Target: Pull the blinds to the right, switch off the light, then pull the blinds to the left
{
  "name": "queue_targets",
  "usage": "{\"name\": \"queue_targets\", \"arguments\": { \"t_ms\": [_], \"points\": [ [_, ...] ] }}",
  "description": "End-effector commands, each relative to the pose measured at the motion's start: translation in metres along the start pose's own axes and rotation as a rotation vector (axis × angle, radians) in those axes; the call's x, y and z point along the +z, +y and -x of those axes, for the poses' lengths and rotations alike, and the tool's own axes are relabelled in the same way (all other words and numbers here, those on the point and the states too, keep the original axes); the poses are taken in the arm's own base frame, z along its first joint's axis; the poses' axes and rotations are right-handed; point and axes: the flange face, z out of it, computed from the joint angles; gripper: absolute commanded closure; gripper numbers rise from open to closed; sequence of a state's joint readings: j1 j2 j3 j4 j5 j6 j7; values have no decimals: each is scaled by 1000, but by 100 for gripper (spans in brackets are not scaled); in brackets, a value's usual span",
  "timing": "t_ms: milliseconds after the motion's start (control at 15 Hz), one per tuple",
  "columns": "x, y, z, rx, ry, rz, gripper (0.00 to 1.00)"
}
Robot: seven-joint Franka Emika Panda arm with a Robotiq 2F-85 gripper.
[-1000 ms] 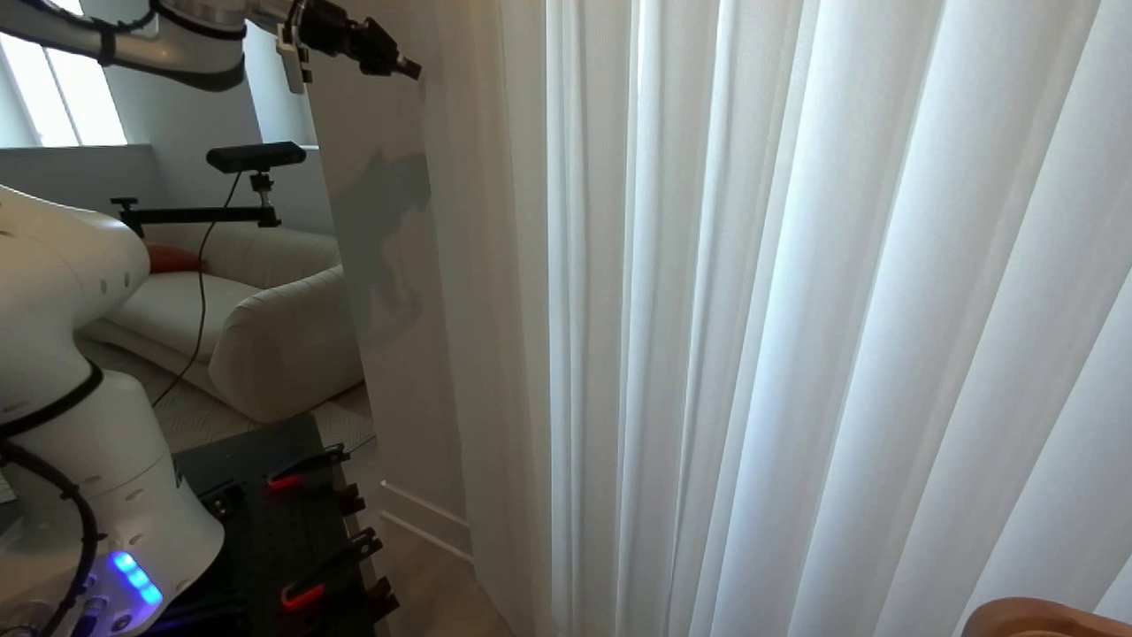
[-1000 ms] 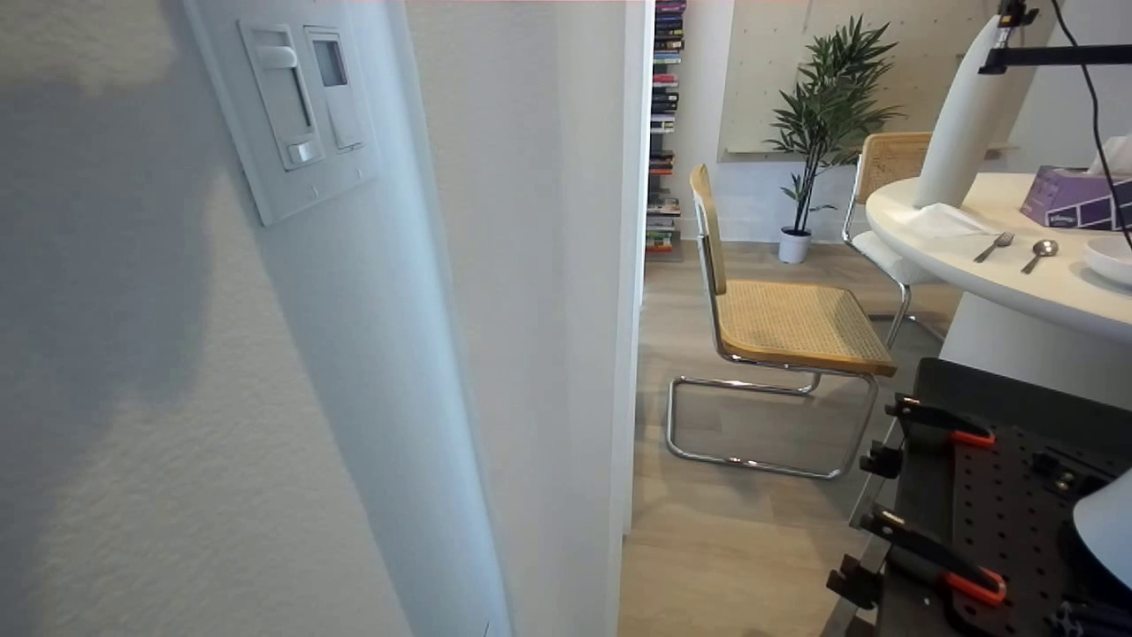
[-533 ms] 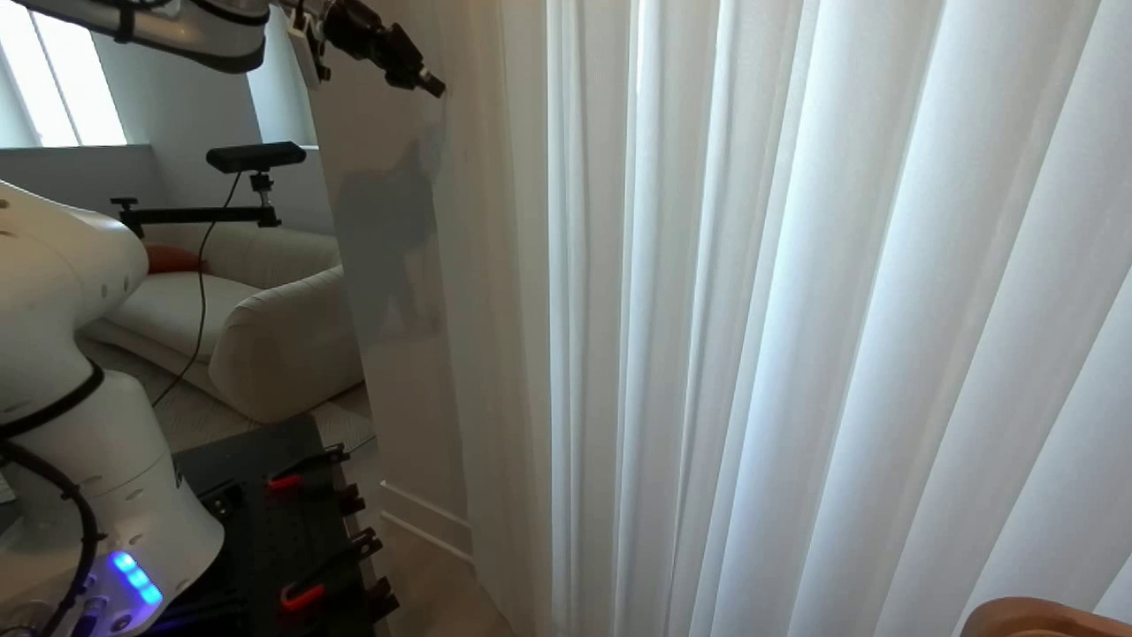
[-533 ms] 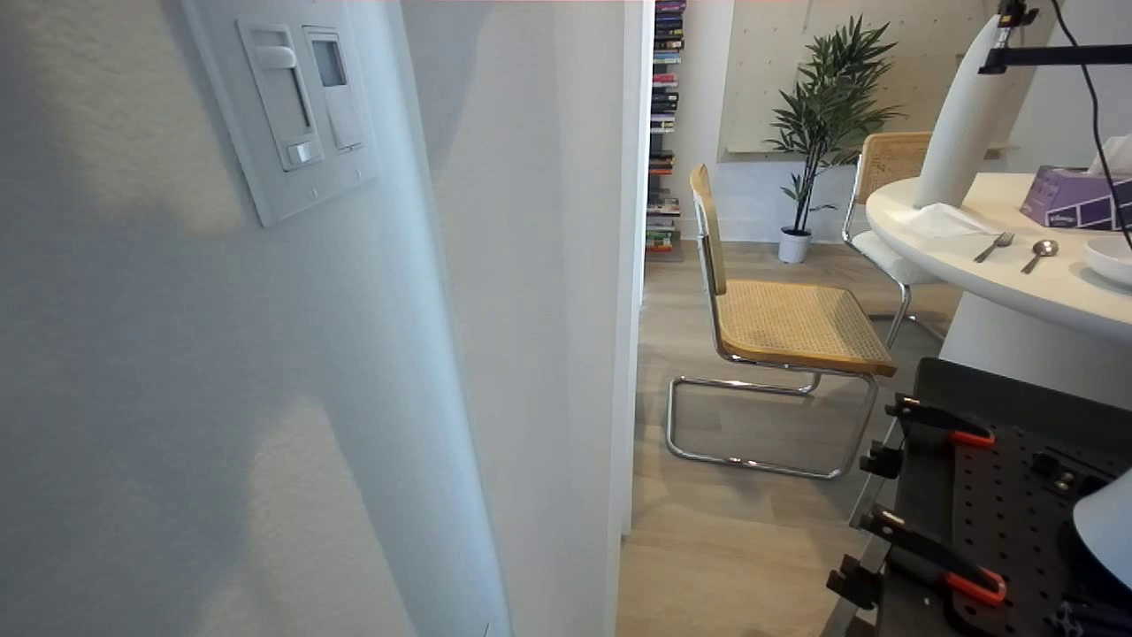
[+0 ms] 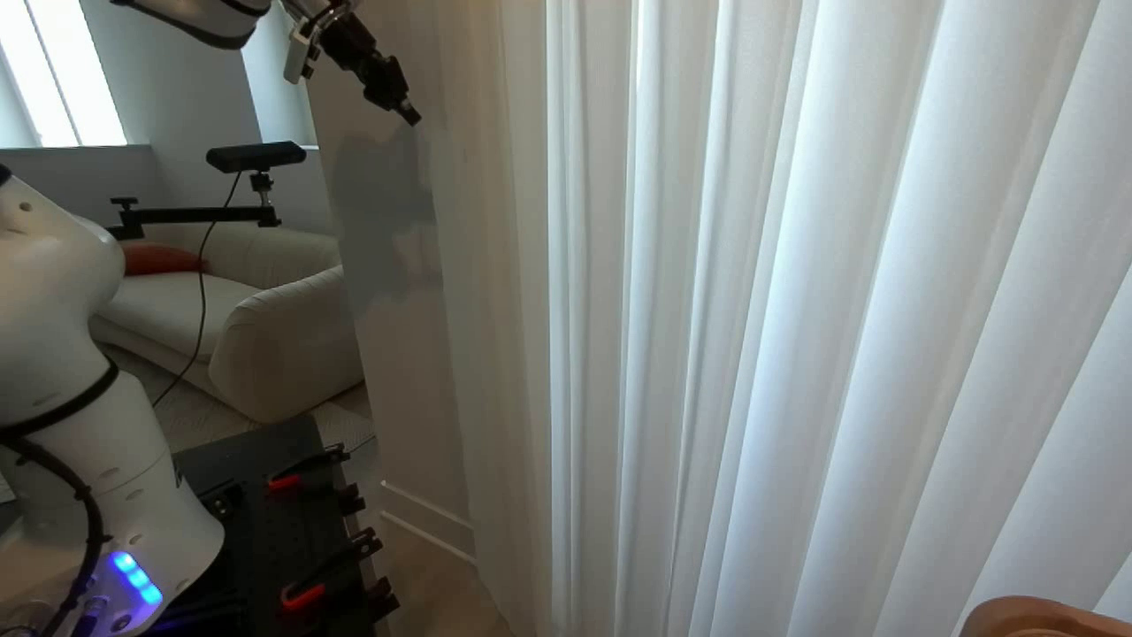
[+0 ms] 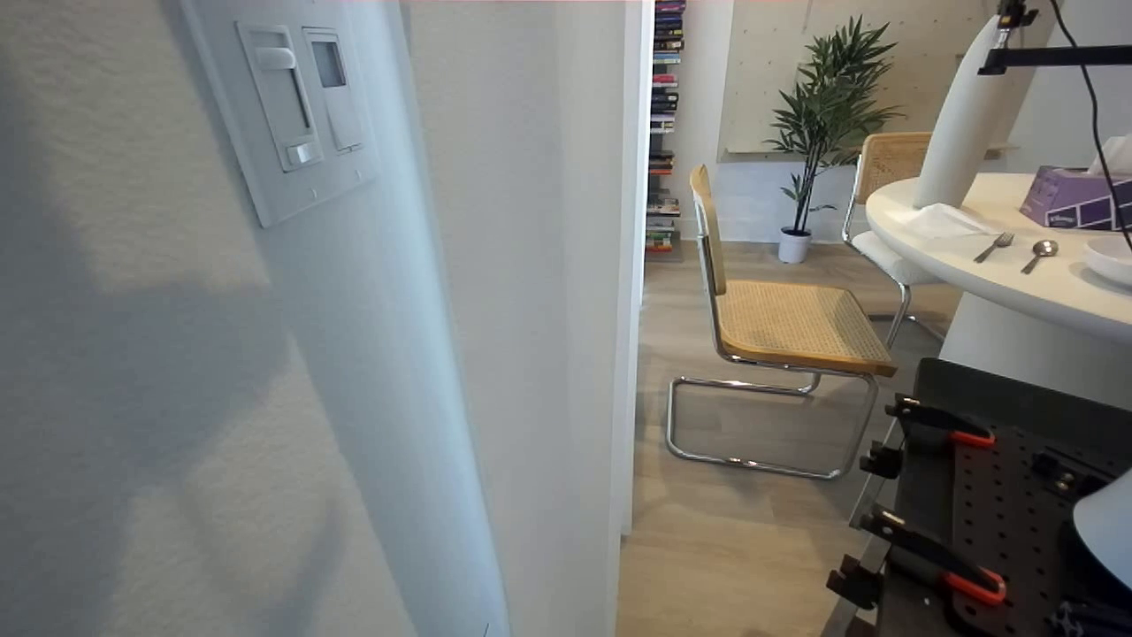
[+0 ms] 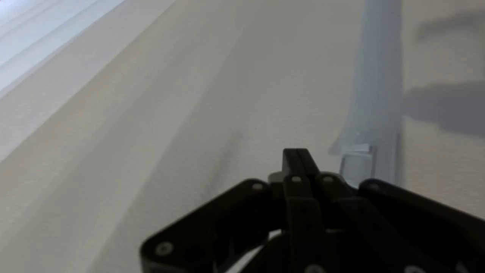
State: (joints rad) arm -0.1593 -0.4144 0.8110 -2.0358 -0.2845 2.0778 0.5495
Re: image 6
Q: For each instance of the white double light switch plate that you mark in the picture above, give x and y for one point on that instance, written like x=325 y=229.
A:
x=270 y=179

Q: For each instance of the white vertical blinds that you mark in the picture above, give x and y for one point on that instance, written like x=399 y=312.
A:
x=531 y=295

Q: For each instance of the bookshelf with books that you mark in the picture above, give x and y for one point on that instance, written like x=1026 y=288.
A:
x=664 y=109

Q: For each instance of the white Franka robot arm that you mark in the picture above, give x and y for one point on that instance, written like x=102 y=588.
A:
x=1109 y=531

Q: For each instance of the wicker seat chrome chair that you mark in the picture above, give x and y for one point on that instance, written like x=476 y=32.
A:
x=789 y=323

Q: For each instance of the white round table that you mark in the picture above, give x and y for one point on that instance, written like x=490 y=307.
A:
x=1037 y=302

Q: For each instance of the silver spoon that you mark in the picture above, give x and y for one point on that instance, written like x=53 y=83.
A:
x=1037 y=254

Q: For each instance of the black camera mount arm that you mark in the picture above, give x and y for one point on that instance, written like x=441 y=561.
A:
x=1063 y=57

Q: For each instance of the white paper napkin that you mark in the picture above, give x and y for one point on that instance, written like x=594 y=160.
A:
x=951 y=221

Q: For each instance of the wicker back chrome chair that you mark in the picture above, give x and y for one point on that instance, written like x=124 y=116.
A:
x=890 y=160

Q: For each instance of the purple tissue box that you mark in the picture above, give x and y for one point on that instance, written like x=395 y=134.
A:
x=1066 y=201

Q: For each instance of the silver fork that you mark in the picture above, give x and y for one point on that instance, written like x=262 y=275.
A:
x=991 y=246

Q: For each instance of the potted green plant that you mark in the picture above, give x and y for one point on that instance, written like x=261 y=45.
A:
x=827 y=109

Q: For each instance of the black orange bar clamp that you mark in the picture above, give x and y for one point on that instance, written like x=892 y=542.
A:
x=931 y=554
x=939 y=424

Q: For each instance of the white curved stand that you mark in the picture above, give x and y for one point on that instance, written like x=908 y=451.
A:
x=966 y=118

